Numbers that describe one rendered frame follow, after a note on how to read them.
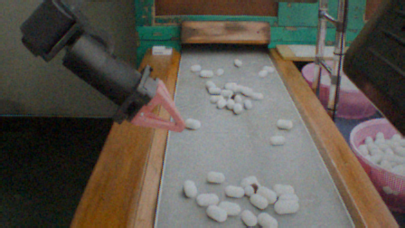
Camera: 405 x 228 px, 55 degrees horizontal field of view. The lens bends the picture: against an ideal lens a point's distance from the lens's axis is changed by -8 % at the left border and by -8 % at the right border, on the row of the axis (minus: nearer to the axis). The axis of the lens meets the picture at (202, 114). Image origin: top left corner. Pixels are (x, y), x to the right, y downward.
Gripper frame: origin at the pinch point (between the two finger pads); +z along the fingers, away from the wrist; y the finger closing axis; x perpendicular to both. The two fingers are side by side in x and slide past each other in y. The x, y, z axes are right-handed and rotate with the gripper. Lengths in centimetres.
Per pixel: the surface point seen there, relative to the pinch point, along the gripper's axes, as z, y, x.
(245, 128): 17.9, 24.5, 1.4
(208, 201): 10.2, -4.4, 5.6
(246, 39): 18, 78, -7
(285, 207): 18.9, -6.8, -1.9
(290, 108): 27.5, 35.5, -6.3
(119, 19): -20, 170, 39
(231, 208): 12.7, -6.7, 3.2
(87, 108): -5, 171, 96
